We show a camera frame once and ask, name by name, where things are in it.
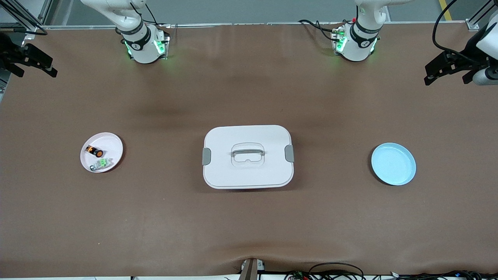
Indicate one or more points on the brown table mat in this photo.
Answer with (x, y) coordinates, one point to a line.
(249, 217)

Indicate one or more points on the green clear small connector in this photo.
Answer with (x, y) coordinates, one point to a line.
(102, 163)

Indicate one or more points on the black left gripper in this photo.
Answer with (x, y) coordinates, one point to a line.
(461, 62)

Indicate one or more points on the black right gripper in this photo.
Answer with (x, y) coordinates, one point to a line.
(8, 53)

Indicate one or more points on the white lidded storage box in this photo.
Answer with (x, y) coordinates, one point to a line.
(249, 175)

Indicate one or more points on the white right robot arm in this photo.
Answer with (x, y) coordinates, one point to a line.
(142, 50)

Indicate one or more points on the pale pink round plate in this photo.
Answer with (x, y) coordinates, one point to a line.
(111, 144)

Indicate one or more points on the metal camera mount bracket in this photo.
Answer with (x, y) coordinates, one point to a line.
(251, 270)

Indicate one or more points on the grey box latch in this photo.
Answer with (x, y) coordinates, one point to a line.
(289, 153)
(206, 156)

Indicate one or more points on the light blue round plate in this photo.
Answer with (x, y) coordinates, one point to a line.
(393, 165)

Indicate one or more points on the aluminium frame post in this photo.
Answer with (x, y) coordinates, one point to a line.
(46, 11)
(472, 24)

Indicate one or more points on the orange push-button switch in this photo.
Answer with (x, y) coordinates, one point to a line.
(95, 151)

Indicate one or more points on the aluminium table edge rail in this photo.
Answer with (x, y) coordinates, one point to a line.
(253, 24)

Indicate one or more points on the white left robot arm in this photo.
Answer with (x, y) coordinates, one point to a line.
(358, 48)

